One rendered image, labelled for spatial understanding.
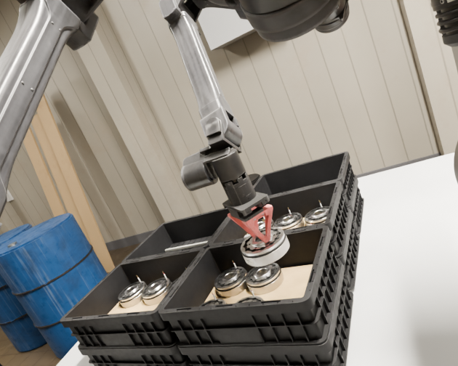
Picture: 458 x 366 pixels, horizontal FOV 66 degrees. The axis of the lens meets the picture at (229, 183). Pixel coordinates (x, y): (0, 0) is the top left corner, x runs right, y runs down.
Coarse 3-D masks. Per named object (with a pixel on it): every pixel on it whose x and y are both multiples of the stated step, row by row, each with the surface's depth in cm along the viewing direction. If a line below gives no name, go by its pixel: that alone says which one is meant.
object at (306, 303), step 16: (320, 240) 87; (320, 256) 81; (192, 272) 101; (320, 272) 78; (176, 288) 95; (224, 304) 79; (240, 304) 76; (256, 304) 74; (272, 304) 72; (288, 304) 70; (304, 304) 69
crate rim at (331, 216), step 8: (320, 184) 122; (328, 184) 119; (336, 184) 116; (288, 192) 127; (296, 192) 125; (336, 192) 110; (336, 200) 106; (336, 208) 103; (328, 216) 97; (224, 224) 124; (320, 224) 95; (328, 224) 94; (232, 240) 109; (240, 240) 107
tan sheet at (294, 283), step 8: (312, 264) 97; (288, 272) 99; (296, 272) 97; (304, 272) 96; (288, 280) 95; (296, 280) 94; (304, 280) 92; (248, 288) 100; (280, 288) 93; (288, 288) 92; (296, 288) 90; (304, 288) 89; (208, 296) 104; (216, 296) 103; (232, 296) 99; (240, 296) 98; (264, 296) 93; (272, 296) 92; (280, 296) 90; (288, 296) 89; (296, 296) 88
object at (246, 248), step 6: (276, 228) 78; (276, 234) 76; (282, 234) 75; (246, 240) 80; (270, 240) 74; (276, 240) 73; (282, 240) 73; (246, 246) 77; (252, 246) 75; (258, 246) 74; (264, 246) 73; (270, 246) 72; (276, 246) 72; (246, 252) 74; (252, 252) 73; (258, 252) 72; (264, 252) 72
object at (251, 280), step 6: (270, 264) 101; (276, 264) 99; (252, 270) 101; (270, 270) 97; (276, 270) 96; (246, 276) 100; (252, 276) 98; (270, 276) 95; (276, 276) 94; (246, 282) 97; (252, 282) 95; (258, 282) 94; (264, 282) 93
